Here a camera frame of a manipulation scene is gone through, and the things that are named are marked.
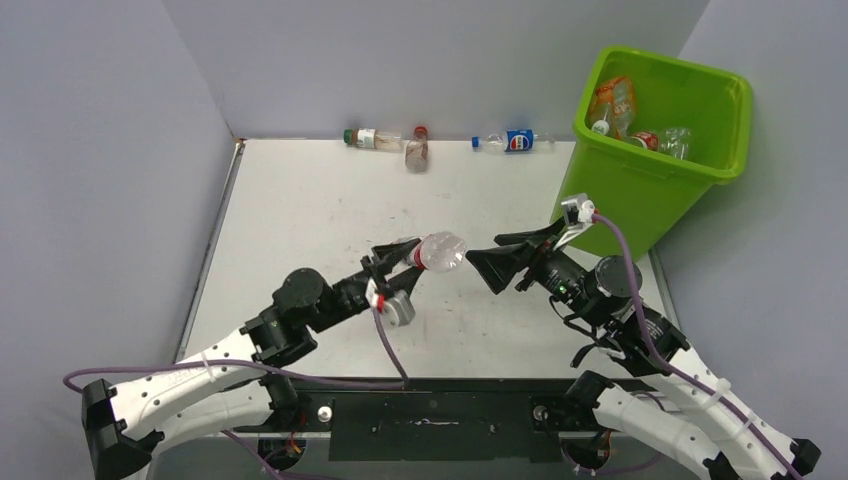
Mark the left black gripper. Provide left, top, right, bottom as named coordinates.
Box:
left=308, top=241, right=428, bottom=334

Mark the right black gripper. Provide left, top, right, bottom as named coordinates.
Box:
left=464, top=215, right=604, bottom=325

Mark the red blue label bottle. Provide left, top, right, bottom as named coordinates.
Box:
left=395, top=231, right=467, bottom=273

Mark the red cap small bottle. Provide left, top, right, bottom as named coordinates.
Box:
left=405, top=126, right=428, bottom=174

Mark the red label clear bottle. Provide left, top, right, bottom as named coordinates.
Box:
left=622, top=130, right=660, bottom=151

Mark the orange bottle white cap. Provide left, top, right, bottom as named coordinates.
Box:
left=586, top=76, right=637, bottom=139

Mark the blue label water bottle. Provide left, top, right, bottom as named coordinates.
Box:
left=657, top=127, right=692, bottom=160

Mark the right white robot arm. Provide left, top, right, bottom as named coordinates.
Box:
left=466, top=221, right=821, bottom=479

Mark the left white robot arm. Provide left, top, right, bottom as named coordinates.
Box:
left=81, top=238, right=423, bottom=479

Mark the green plastic bin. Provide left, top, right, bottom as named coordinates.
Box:
left=559, top=45, right=753, bottom=258

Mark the far pepsi bottle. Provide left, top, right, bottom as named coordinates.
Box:
left=470, top=129, right=556, bottom=155

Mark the green cap brown bottle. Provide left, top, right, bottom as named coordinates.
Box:
left=343, top=128, right=403, bottom=151

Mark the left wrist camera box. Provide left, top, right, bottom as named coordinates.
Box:
left=365, top=280, right=416, bottom=327

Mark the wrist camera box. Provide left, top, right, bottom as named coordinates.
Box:
left=365, top=280, right=416, bottom=327
left=552, top=193, right=596, bottom=251

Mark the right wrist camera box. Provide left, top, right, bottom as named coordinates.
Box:
left=552, top=193, right=596, bottom=251

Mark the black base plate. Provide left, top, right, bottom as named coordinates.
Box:
left=218, top=377, right=631, bottom=464

